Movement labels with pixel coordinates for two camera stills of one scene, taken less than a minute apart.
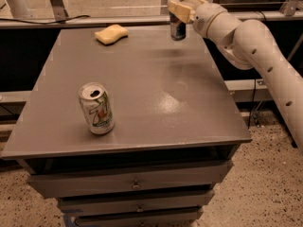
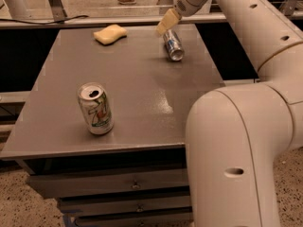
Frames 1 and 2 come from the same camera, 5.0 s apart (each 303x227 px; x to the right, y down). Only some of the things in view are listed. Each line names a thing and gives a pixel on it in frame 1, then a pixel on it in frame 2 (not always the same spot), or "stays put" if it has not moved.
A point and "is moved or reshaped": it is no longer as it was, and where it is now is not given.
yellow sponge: (111, 34) stays put
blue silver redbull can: (177, 26) is moved or reshaped
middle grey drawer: (182, 200) stays put
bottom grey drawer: (174, 218) stays put
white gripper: (204, 19) to (186, 4)
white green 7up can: (95, 100) stays put
